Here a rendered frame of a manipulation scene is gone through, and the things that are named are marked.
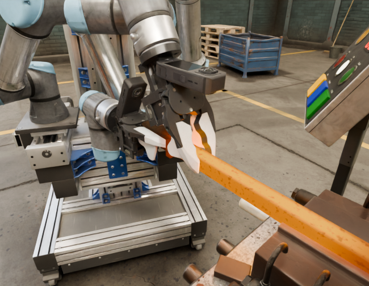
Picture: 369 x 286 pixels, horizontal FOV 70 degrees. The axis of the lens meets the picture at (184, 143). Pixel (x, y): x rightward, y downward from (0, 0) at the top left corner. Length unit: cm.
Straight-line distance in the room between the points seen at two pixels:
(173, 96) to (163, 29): 10
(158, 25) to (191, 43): 61
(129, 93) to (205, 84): 23
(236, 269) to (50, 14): 71
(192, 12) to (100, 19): 46
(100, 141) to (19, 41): 36
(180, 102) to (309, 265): 28
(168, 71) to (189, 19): 59
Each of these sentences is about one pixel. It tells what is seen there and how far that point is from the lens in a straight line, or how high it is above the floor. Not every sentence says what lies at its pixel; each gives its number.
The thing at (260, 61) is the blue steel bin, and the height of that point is 29.
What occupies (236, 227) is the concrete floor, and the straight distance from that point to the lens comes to 177.
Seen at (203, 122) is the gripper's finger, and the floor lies 107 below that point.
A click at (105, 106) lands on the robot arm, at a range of 66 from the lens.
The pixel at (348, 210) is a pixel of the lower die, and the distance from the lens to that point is 46.
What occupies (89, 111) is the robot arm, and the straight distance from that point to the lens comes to 71.
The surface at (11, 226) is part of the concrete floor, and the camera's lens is 207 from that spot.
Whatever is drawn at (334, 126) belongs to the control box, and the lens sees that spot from 75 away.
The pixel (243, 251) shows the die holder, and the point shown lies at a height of 91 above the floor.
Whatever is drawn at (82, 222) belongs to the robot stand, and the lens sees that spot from 157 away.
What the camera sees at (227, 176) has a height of 102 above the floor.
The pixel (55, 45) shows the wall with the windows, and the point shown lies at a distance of 730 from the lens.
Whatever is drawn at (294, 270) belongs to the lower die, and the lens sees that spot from 33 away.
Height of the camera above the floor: 124
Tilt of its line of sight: 28 degrees down
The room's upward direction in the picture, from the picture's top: straight up
